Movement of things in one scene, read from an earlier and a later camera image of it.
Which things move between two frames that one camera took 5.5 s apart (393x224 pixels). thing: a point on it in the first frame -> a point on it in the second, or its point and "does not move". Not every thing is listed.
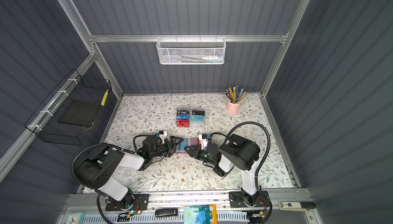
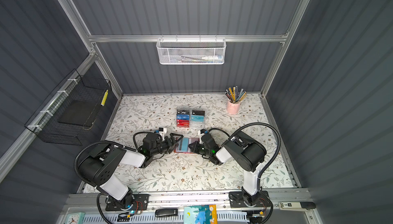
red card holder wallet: (187, 142) does not move
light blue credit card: (183, 144) does not move
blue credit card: (197, 118) does not move
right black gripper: (196, 149) -> (196, 149)
